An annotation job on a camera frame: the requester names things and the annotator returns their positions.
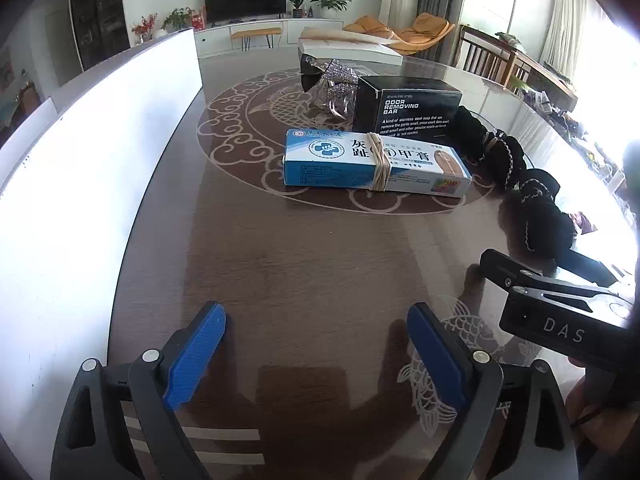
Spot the tan rubber band bundle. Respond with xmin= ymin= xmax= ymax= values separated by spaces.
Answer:
xmin=366 ymin=132 xmax=392 ymax=192

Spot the blue and white medicine box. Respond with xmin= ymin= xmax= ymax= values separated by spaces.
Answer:
xmin=282 ymin=128 xmax=473 ymax=200

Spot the pile of small clutter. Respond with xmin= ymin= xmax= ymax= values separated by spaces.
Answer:
xmin=520 ymin=80 xmax=626 ymax=181

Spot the small white board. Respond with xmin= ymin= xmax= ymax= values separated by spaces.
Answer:
xmin=0 ymin=97 xmax=58 ymax=186

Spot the black lace cloth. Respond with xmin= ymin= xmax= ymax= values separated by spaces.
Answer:
xmin=440 ymin=106 xmax=576 ymax=261

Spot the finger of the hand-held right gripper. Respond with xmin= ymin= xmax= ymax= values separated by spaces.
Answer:
xmin=554 ymin=249 xmax=619 ymax=287
xmin=478 ymin=248 xmax=633 ymax=318

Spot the wooden stool with metal legs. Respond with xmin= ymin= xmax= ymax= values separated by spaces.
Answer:
xmin=230 ymin=27 xmax=283 ymax=52

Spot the white television cabinet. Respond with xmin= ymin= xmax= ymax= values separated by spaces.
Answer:
xmin=192 ymin=17 xmax=346 ymax=58

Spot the bushy green potted plant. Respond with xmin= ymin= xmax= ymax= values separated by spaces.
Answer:
xmin=162 ymin=7 xmax=196 ymax=31

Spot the black television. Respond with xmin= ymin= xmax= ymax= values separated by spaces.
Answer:
xmin=203 ymin=0 xmax=288 ymax=25

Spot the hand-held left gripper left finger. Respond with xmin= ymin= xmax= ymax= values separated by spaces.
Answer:
xmin=50 ymin=301 xmax=227 ymax=480

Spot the large white board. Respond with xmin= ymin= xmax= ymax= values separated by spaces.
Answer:
xmin=0 ymin=27 xmax=203 ymax=461

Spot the white sheer curtain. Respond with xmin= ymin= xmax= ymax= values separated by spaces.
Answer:
xmin=540 ymin=0 xmax=591 ymax=66

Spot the maroon cloth piece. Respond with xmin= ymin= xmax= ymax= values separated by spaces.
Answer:
xmin=570 ymin=211 xmax=598 ymax=234

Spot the red flower bouquet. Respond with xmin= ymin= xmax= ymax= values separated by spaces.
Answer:
xmin=131 ymin=14 xmax=158 ymax=42

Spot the orange lounge chair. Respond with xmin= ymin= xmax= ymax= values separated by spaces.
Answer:
xmin=344 ymin=12 xmax=456 ymax=56

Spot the large green potted plant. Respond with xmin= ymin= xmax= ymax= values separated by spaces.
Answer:
xmin=309 ymin=0 xmax=352 ymax=18

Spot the wooden chair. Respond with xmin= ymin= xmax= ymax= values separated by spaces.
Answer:
xmin=457 ymin=25 xmax=516 ymax=86

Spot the dark display cabinet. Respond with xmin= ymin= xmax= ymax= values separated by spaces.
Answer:
xmin=68 ymin=0 xmax=131 ymax=72

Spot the flat white cardboard box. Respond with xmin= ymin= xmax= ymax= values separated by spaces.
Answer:
xmin=298 ymin=27 xmax=405 ymax=67

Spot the black cardboard box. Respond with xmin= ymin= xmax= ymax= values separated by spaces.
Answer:
xmin=351 ymin=75 xmax=463 ymax=147

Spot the phone case in clear package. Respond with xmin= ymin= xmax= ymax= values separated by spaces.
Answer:
xmin=300 ymin=55 xmax=358 ymax=121

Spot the rhinestone bow hair clip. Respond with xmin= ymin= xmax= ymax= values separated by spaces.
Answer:
xmin=314 ymin=59 xmax=360 ymax=111

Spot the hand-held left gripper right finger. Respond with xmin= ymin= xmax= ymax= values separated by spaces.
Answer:
xmin=406 ymin=302 xmax=581 ymax=480

